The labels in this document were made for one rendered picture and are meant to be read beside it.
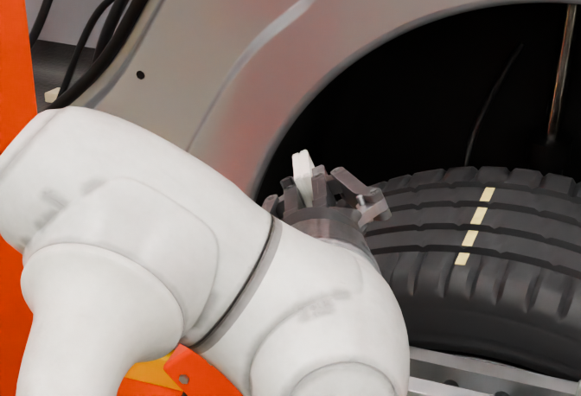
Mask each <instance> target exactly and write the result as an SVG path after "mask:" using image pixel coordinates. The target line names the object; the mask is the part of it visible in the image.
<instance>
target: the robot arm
mask: <svg viewBox="0 0 581 396"><path fill-rule="evenodd" d="M292 162H293V171H294V176H293V177H292V176H289V177H286V178H285V179H283V180H282V181H281V182H280V184H281V186H282V188H283V190H284V194H283V195H281V196H279V197H278V195H270V196H268V197H267V198H266V199H265V201H264V203H263V205H262V207H261V206H259V205H258V204H256V203H255V202H254V201H252V200H251V199H250V198H249V197H248V196H247V195H245V194H244V193H243V192H242V191H241V190H240V189H239V188H238V187H237V186H236V185H235V184H234V183H232V182H230V181H229V180H228V179H226V178H225V177H224V176H223V175H221V174H220V173H219V172H217V171H216V170H214V169H212V168H211V167H209V166H208V165H206V164H205V163H204V162H202V161H200V160H199V159H197V158H196V157H194V156H192V155H190V154H189V153H188V152H186V151H184V150H182V149H180V148H179V147H177V146H175V145H173V144H172V143H170V142H169V141H167V140H165V139H163V138H161V137H159V136H158V135H156V134H154V133H152V132H151V131H148V130H146V129H144V128H142V127H140V126H138V125H135V124H133V123H131V122H129V121H126V120H124V119H122V118H119V117H116V116H113V115H111V114H108V113H105V112H100V111H96V110H93V109H89V108H84V107H77V106H67V107H64V108H61V109H52V110H46V111H44V112H40V113H38V114H37V115H36V116H35V117H34V118H33V119H32V120H31V121H30V122H29V123H28V124H27V125H26V126H25V127H24V128H23V129H22V130H21V132H20V133H19V134H18V135H17V136H16V137H15V139H14V140H13V141H12V142H11V143H10V145H9V146H8V147H7V148H6V150H5V151H4V152H3V153H2V155H1V156H0V234H1V235H2V237H3V238H4V240H5V241H6V242H7V243H8V244H10V245H11V246H12V247H14V248H15V249H16V250H17V251H18V252H19V253H20V254H22V264H23V267H24V268H23V271H22V276H21V290H22V295H23V297H24V300H25V302H26V304H27V305H28V307H29V308H30V310H31V311H32V312H33V322H32V326H31V330H30V333H29V338H28V341H27V344H26V348H25V351H24V354H23V358H22V364H21V368H20V372H19V376H18V380H17V385H16V396H117V392H118V388H119V386H120V384H121V382H122V380H123V378H124V377H125V375H126V374H127V372H128V371H129V369H130V368H131V367H132V366H133V365H134V364H135V363H138V362H147V361H154V360H157V359H160V358H162V357H164V356H165V355H167V354H169V353H170V352H171V351H172V350H173V349H174V348H175V346H176V344H177V343H178V342H179V343H181V345H183V346H185V347H187V348H189V349H190V350H192V351H194V352H195V353H197V354H198V355H199V356H200V357H202V358H203V359H204V360H206V361H207V362H209V363H210V364H211V365H212V366H214V367H215V368H216V369H217V370H218V371H219V372H221V373H222V374H223V375H224V376H225V377H226V378H227V379H228V380H229V381H230V382H231V383H232V384H233V385H234V386H235V387H236V388H237V389H238V390H239V391H240V393H241V394H242V395H243V396H406V395H407V391H408V386H409V377H410V349H409V342H408V335H407V331H406V326H405V321H404V318H403V315H402V312H401V309H400V307H399V304H398V302H397V300H396V297H395V296H394V294H393V291H392V290H391V288H390V286H389V285H388V283H387V282H386V280H385V279H384V278H383V277H382V275H381V272H380V268H379V266H378V264H377V261H376V259H375V258H374V256H373V254H372V253H371V252H370V250H369V247H368V245H367V242H366V238H365V237H364V235H365V234H366V232H367V224H366V223H371V222H373V221H374V220H376V221H384V220H388V219H389V218H390V217H391V216H392V214H391V212H390V209H389V207H388V206H387V203H386V200H385V197H384V195H383V194H382V192H381V189H380V188H373V187H367V186H366V185H365V184H363V183H362V182H361V181H359V180H358V179H357V178H356V177H355V176H353V175H352V174H351V173H349V172H348V171H347V170H346V169H344V168H343V167H337V168H335V169H333V170H332V171H331V172H330V174H331V175H330V176H328V173H327V171H326V169H325V168H324V165H319V166H317V167H315V166H314V164H313V162H312V160H311V158H310V155H309V152H308V151H307V150H302V151H300V153H296V154H293V156H292ZM337 194H340V195H341V198H342V199H343V200H344V201H346V202H347V203H348V204H349V205H350V206H351V207H352V208H339V207H337V206H336V205H337V202H336V200H335V197H334V195H337ZM304 203H305V204H304ZM335 204H336V205H335ZM305 205H306V206H305Z"/></svg>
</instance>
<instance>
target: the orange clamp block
mask: <svg viewBox="0 0 581 396"><path fill-rule="evenodd" d="M163 370H164V372H165V373H166V374H167V375H168V376H169V377H170V378H171V379H172V380H173V381H174V382H175V383H176V384H177V385H178V386H179V387H180V388H181V389H182V390H183V391H184V392H185V393H186V394H187V395H188V396H243V395H242V394H241V393H240V391H239V390H238V389H237V388H236V387H235V386H234V385H233V384H232V383H231V382H230V381H229V380H228V379H227V378H226V377H225V376H224V375H223V374H222V373H221V372H219V371H218V370H217V369H216V368H215V367H214V366H212V365H211V364H210V363H209V362H207V361H206V360H204V359H203V358H202V357H200V356H199V355H198V354H197V353H195V352H194V351H192V350H190V349H189V348H187V347H185V346H183V345H181V343H180V344H179V345H178V347H177V348H176V350H175V351H174V353H173V354H172V355H171V356H170V357H169V359H168V360H167V361H166V363H165V364H164V366H163Z"/></svg>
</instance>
